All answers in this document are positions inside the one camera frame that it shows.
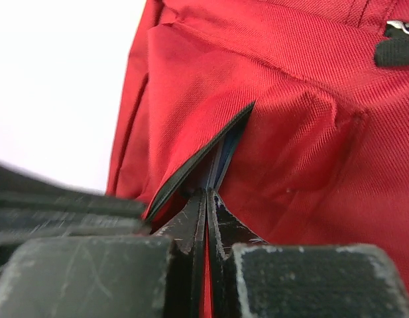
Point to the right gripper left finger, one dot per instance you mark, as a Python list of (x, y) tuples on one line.
[(157, 274)]

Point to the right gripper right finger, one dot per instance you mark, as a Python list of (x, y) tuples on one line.
[(253, 278)]

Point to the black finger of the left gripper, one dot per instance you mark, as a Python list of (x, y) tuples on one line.
[(31, 208)]

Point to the blue wallet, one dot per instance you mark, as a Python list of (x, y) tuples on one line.
[(220, 160)]

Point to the red student backpack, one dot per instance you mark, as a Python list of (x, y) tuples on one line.
[(320, 93)]

